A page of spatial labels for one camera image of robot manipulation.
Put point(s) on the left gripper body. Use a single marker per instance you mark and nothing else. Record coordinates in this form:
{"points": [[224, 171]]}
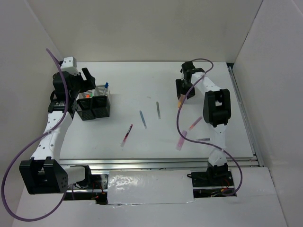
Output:
{"points": [[83, 85]]}

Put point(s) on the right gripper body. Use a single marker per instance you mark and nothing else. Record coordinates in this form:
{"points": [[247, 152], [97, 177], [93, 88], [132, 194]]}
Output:
{"points": [[182, 86]]}

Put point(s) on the purple pink highlighter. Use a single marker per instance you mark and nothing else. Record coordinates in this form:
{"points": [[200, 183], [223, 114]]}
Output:
{"points": [[181, 140]]}

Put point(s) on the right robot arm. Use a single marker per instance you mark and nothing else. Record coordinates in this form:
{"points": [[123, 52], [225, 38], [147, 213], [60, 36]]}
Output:
{"points": [[216, 112]]}

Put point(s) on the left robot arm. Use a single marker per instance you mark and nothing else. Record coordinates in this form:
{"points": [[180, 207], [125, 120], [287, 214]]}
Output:
{"points": [[42, 173]]}

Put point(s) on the white container back left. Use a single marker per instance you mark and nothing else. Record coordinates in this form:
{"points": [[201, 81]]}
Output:
{"points": [[83, 94]]}

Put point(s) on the white container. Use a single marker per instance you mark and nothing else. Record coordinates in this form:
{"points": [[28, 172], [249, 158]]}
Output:
{"points": [[98, 91], [83, 94]]}

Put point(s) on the white container back right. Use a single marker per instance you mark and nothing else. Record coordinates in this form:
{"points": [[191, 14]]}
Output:
{"points": [[98, 91]]}

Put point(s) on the black container front left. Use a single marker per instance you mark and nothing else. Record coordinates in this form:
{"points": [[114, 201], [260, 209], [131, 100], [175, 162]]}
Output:
{"points": [[84, 109]]}

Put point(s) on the black container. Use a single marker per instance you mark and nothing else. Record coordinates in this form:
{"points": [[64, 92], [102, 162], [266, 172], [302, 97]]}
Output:
{"points": [[84, 109], [101, 106]]}

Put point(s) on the black container front right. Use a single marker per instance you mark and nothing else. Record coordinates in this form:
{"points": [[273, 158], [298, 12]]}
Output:
{"points": [[101, 106]]}

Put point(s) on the grey green pen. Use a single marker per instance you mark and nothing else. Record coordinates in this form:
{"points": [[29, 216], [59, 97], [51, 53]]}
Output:
{"points": [[158, 110]]}

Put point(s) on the pink orange pen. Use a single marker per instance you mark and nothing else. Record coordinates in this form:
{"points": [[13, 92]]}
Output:
{"points": [[195, 123]]}

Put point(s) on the light blue pen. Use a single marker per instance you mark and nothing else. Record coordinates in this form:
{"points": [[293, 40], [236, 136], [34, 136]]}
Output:
{"points": [[143, 119]]}

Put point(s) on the dark purple pen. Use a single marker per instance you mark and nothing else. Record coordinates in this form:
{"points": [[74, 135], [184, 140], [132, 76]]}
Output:
{"points": [[203, 139]]}

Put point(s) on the red pen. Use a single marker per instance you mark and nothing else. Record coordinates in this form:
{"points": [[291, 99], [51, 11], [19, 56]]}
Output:
{"points": [[126, 136]]}

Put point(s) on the white cover sheet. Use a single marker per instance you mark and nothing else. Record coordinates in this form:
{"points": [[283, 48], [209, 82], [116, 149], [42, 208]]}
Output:
{"points": [[149, 187]]}

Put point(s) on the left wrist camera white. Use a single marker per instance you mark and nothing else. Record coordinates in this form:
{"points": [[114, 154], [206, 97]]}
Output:
{"points": [[69, 64]]}

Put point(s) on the aluminium rail frame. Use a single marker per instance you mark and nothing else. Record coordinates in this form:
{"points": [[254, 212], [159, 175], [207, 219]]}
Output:
{"points": [[136, 86]]}

